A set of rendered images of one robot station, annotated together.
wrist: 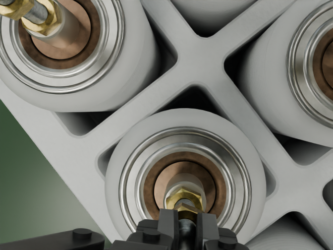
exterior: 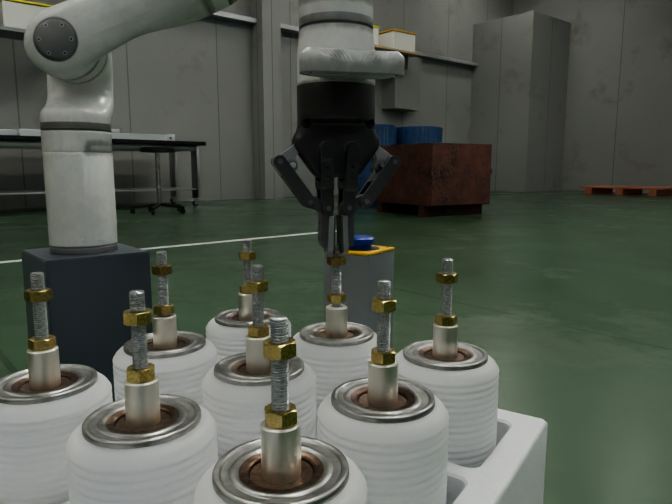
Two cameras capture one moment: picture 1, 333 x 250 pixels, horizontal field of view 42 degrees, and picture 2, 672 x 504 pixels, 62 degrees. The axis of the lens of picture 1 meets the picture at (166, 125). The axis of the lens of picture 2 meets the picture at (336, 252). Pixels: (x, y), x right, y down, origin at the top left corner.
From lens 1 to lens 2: 0.52 m
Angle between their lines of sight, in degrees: 79
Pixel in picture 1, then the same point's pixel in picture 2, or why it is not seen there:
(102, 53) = (413, 351)
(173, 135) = (353, 340)
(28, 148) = not seen: outside the picture
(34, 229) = not seen: hidden behind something
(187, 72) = not seen: hidden behind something
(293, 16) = (306, 378)
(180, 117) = (354, 349)
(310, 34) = (292, 369)
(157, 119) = (365, 348)
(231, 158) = (317, 340)
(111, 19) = (417, 358)
